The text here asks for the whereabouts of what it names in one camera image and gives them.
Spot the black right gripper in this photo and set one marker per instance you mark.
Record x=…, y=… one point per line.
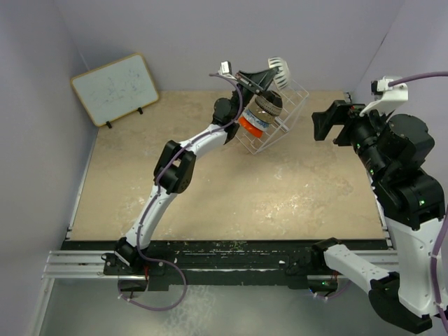
x=336, y=114

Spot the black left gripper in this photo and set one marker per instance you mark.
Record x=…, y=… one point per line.
x=260, y=80

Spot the white bowl orange rim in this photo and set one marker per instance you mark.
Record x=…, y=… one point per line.
x=283, y=76

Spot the beige bowl dark rim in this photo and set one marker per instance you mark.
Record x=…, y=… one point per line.
x=270, y=102

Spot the black glossy bowl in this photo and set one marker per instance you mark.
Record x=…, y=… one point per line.
x=261, y=113

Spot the blue floral ceramic bowl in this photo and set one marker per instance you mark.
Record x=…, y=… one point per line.
x=255, y=121

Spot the orange plastic bowl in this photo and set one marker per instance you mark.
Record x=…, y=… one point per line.
x=257, y=133

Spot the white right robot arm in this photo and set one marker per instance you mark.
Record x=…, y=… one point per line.
x=414, y=211

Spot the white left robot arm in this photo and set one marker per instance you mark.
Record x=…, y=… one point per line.
x=173, y=173

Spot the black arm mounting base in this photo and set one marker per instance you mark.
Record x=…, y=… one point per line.
x=216, y=263

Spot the white wire dish rack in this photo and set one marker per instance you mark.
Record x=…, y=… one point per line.
x=294, y=97

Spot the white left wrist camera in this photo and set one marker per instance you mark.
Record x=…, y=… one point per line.
x=225, y=69

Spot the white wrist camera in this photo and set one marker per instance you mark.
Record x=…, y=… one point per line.
x=387, y=98
x=225, y=69

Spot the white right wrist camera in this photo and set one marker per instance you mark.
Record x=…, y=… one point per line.
x=387, y=98

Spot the small whiteboard wooden frame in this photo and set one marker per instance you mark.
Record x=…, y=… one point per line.
x=115, y=90

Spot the aluminium extrusion rail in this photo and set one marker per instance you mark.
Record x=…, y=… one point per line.
x=74, y=265

